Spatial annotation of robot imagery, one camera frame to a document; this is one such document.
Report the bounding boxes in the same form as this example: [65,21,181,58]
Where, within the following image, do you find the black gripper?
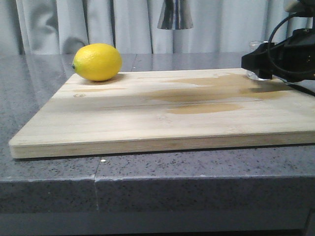
[241,29,315,83]

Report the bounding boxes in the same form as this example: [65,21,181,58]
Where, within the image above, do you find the glass measuring beaker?
[246,40,274,82]

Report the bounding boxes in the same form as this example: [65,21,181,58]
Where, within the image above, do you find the steel double jigger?
[157,0,193,30]

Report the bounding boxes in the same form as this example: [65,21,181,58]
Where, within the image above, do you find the wooden cutting board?
[9,68,315,158]

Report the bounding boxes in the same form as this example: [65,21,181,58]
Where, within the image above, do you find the yellow lemon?
[72,43,123,82]

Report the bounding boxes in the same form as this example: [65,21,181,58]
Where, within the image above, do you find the grey curtain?
[0,0,288,57]

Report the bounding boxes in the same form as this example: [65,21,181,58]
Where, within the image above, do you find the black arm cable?
[268,11,315,74]

